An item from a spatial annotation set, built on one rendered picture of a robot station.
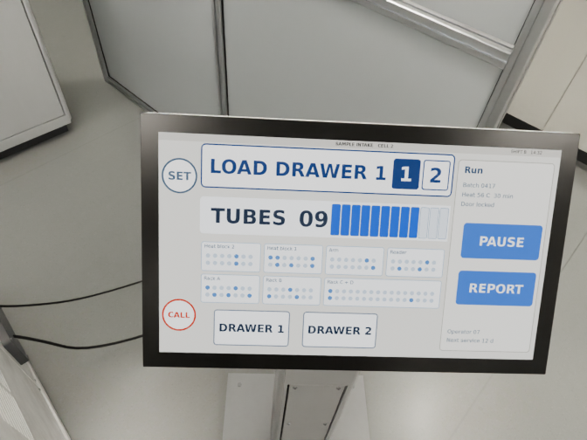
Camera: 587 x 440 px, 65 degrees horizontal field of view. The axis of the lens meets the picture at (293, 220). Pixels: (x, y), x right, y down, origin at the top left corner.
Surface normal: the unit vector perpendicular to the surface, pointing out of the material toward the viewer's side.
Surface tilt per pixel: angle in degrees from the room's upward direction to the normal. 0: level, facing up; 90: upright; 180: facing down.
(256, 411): 5
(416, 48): 90
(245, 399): 5
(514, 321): 50
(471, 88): 90
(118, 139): 0
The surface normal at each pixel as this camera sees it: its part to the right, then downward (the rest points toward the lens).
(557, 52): -0.68, 0.53
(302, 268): 0.04, 0.17
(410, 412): 0.07, -0.65
